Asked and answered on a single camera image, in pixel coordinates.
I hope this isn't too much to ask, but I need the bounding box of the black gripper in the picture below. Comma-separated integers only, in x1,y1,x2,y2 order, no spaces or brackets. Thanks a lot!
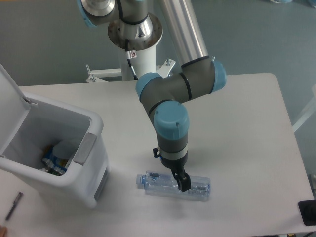
153,148,191,192

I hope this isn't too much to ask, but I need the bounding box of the clear plastic water bottle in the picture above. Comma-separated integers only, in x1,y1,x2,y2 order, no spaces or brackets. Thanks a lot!
136,171,211,201

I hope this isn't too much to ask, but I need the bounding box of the clear plastic wrapper trash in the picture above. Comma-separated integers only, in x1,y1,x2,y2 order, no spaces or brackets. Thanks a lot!
52,138,81,168

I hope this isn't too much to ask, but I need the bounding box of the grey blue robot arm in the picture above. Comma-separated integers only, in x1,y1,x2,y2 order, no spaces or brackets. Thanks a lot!
77,0,227,192

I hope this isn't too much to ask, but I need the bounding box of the white trash can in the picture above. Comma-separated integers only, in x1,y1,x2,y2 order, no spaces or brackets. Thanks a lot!
0,68,110,208

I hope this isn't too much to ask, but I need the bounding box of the blue snack package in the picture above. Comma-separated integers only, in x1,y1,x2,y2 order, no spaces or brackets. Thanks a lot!
41,145,68,176

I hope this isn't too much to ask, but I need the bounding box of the black object at table edge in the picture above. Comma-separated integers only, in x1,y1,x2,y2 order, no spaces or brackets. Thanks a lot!
298,200,316,226

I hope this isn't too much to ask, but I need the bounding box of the black pen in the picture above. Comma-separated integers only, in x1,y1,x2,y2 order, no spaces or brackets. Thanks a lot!
5,192,24,221

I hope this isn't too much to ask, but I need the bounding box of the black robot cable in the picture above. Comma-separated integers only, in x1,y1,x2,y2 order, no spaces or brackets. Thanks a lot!
124,39,139,81

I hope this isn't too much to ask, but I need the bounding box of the white table leg frame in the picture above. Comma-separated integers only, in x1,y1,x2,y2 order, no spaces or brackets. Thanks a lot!
292,84,316,132

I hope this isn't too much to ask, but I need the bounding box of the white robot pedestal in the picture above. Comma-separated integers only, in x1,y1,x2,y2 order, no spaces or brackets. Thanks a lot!
86,13,176,83

